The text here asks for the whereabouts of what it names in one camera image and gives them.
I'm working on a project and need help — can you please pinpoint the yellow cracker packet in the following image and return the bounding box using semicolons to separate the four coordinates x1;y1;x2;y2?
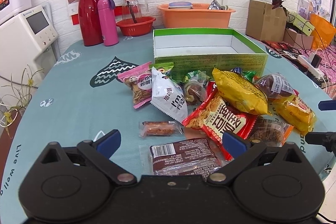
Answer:
272;95;317;136

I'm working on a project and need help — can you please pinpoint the brown barcode snack packet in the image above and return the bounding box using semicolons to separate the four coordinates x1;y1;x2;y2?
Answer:
139;138;228;179

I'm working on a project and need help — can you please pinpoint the red orange snack bag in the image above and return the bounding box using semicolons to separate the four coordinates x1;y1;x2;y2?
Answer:
182;81;258;161

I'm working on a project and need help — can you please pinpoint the dried dates clear packet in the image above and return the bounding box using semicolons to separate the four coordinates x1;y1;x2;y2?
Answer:
255;73;296;100

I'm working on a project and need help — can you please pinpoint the yellow snack bag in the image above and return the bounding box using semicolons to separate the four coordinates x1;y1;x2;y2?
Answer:
212;68;269;115

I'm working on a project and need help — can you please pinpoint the small clear bar packet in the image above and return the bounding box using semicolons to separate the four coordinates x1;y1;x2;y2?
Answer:
139;121;183;138

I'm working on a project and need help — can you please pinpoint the green red candy packet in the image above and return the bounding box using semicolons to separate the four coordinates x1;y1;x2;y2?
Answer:
241;71;256;83

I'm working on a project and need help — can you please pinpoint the dark blue candy packet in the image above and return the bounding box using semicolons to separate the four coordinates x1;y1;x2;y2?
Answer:
231;67;243;75

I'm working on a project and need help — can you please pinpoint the pink nut snack packet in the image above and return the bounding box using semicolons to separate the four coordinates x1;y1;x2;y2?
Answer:
118;62;152;109

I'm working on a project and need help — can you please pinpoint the clear mixed nuts packet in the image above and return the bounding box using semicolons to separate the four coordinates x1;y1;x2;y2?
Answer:
182;71;210;105

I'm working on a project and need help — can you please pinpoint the white snack bag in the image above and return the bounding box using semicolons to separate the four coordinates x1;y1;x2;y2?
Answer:
150;67;188;123

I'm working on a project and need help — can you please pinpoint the brown cake orange packet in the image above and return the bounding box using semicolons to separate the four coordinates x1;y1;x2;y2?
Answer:
248;117;294;147

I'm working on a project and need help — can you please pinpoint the green pea snack packet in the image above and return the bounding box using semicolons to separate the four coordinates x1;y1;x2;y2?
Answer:
149;62;174;78

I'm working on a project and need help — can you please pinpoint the white power strip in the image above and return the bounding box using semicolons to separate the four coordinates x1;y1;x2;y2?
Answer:
297;55;325;80

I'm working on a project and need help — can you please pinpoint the small open cardboard box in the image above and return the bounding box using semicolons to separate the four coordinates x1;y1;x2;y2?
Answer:
283;28;313;50

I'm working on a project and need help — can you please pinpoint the orange plastic bag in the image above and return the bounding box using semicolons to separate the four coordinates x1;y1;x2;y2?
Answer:
310;14;335;50

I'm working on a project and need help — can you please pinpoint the green small box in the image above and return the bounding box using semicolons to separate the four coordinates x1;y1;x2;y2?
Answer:
287;12;315;36

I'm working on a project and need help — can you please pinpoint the spindly potted plant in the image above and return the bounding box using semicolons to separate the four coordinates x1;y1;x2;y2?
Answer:
1;65;45;139

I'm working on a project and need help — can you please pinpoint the brown cardboard box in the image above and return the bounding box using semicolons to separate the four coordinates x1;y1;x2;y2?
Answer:
245;0;287;42

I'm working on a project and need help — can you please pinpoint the green white cardboard box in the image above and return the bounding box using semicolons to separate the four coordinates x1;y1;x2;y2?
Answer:
153;28;268;81

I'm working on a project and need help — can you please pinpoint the dark purple plant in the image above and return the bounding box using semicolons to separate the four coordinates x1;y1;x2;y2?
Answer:
272;0;288;16

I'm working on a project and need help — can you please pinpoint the white appliance with screen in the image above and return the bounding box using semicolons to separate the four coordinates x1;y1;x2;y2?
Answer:
1;5;58;105

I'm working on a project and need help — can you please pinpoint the red plastic basin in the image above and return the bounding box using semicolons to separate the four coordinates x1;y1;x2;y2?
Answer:
116;16;156;36

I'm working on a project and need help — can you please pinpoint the red thermos jug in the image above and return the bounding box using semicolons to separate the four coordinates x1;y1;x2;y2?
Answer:
78;0;103;47

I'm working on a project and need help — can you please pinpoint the orange plastic tub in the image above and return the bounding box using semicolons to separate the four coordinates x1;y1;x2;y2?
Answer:
158;3;236;28

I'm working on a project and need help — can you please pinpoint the pink thermos bottle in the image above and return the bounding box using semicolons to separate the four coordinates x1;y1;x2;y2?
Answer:
97;0;119;47

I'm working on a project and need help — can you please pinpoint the steel bowl in tub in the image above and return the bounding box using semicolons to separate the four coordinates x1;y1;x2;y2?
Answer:
208;0;230;10

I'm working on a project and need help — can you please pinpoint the glass pitcher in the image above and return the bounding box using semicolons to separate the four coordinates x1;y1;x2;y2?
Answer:
122;0;149;23

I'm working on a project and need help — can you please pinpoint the lidded tin in tub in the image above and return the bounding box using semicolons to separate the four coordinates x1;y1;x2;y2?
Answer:
168;2;193;9

